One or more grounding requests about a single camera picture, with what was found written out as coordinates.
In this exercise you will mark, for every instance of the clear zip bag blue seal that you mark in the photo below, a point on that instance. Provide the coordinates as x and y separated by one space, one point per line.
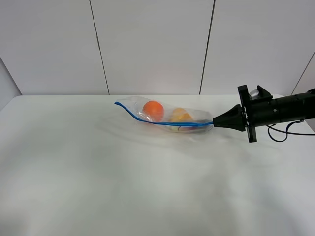
168 117

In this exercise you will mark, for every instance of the purple eggplant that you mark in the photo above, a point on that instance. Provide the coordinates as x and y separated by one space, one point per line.
192 129

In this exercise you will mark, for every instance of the yellow pear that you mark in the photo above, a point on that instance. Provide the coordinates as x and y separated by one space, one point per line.
180 115

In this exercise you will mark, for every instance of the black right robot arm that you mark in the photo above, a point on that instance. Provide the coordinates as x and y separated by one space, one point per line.
259 108

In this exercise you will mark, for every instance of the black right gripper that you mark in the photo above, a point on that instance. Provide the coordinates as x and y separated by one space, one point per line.
234 115

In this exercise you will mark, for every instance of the right gripper camera mount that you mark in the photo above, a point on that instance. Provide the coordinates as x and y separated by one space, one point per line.
260 93

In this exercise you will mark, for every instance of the orange fruit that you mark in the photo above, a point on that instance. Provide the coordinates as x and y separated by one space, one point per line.
154 110

